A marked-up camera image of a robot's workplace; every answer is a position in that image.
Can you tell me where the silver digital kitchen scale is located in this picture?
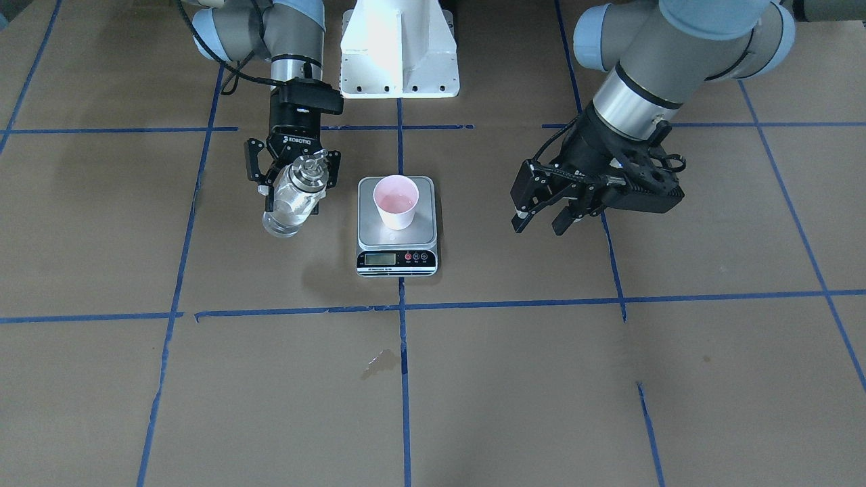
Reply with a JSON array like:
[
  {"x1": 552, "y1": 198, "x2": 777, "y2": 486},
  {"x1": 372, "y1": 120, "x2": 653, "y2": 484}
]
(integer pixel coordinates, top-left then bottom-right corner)
[{"x1": 355, "y1": 176, "x2": 440, "y2": 277}]

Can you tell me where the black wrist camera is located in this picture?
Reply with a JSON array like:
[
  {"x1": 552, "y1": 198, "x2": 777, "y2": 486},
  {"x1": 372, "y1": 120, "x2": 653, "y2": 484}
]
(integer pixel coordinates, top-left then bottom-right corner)
[
  {"x1": 601, "y1": 147, "x2": 687, "y2": 214},
  {"x1": 276, "y1": 77, "x2": 344, "y2": 115}
]

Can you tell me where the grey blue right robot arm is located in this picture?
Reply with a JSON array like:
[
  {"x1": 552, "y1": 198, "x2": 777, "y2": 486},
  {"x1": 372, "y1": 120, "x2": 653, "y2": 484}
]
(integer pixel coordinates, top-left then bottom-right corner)
[{"x1": 183, "y1": 1, "x2": 344, "y2": 215}]

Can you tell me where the blue tape lengthwise line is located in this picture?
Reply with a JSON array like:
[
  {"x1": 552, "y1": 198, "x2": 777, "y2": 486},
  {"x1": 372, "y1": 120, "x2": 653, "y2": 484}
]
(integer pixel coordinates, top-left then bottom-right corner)
[
  {"x1": 553, "y1": 0, "x2": 667, "y2": 487},
  {"x1": 135, "y1": 68, "x2": 225, "y2": 486},
  {"x1": 396, "y1": 99, "x2": 412, "y2": 486}
]

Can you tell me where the blue tape crosswise line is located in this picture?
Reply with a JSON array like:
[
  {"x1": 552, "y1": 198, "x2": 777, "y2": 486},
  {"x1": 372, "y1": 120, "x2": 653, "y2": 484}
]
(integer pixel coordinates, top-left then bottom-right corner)
[{"x1": 1, "y1": 289, "x2": 865, "y2": 325}]

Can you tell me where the clear glass sauce bottle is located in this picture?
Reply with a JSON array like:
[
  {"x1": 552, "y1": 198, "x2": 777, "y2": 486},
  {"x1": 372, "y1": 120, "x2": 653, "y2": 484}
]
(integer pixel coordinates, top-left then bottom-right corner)
[{"x1": 263, "y1": 150, "x2": 329, "y2": 238}]

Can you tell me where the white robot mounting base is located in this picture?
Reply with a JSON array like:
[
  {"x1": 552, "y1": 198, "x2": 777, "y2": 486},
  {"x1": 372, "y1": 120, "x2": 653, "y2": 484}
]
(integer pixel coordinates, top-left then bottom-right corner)
[{"x1": 338, "y1": 1, "x2": 461, "y2": 99}]

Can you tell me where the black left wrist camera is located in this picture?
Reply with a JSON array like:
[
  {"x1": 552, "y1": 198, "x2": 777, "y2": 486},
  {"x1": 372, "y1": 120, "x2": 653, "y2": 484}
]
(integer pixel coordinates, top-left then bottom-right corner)
[{"x1": 601, "y1": 147, "x2": 687, "y2": 214}]

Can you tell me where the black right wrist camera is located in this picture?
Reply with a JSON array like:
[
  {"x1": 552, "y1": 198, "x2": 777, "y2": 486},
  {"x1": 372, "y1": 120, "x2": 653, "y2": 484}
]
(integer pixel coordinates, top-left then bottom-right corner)
[{"x1": 276, "y1": 77, "x2": 344, "y2": 115}]

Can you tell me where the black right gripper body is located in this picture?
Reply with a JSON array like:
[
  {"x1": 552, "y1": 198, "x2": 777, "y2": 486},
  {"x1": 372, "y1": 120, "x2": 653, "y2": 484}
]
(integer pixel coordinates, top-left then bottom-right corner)
[{"x1": 266, "y1": 101, "x2": 323, "y2": 169}]

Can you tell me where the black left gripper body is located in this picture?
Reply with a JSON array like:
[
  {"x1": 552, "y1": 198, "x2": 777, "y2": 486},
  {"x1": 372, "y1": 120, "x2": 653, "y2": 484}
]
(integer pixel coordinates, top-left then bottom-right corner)
[{"x1": 549, "y1": 103, "x2": 672, "y2": 215}]

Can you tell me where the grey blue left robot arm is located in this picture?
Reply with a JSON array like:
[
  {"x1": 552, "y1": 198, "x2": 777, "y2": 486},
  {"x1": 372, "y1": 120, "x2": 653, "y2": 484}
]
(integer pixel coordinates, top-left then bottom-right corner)
[{"x1": 510, "y1": 1, "x2": 864, "y2": 235}]

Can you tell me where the blue tape lengthwise centre line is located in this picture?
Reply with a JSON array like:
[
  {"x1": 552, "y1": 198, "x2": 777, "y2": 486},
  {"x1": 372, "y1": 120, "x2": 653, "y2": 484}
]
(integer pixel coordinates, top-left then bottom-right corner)
[{"x1": 396, "y1": 99, "x2": 412, "y2": 486}]

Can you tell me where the pink plastic cup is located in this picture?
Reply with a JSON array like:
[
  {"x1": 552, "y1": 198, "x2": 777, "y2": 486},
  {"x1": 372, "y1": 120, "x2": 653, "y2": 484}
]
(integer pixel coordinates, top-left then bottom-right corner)
[{"x1": 372, "y1": 175, "x2": 419, "y2": 231}]

